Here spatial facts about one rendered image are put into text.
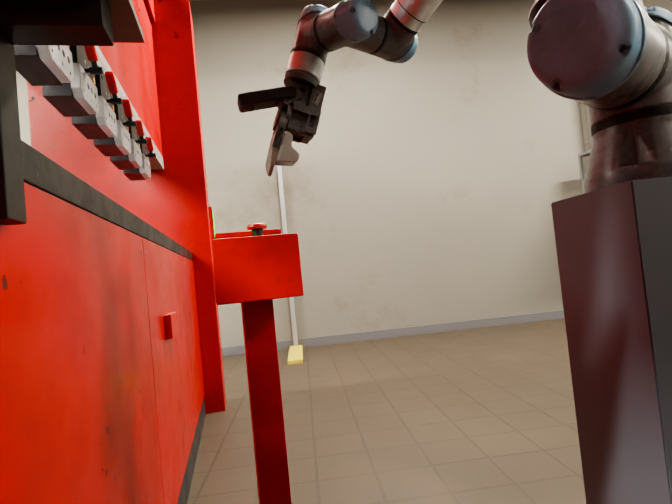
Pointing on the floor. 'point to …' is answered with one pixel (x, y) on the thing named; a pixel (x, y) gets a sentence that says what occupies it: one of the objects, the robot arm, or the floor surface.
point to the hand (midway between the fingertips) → (267, 168)
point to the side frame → (185, 206)
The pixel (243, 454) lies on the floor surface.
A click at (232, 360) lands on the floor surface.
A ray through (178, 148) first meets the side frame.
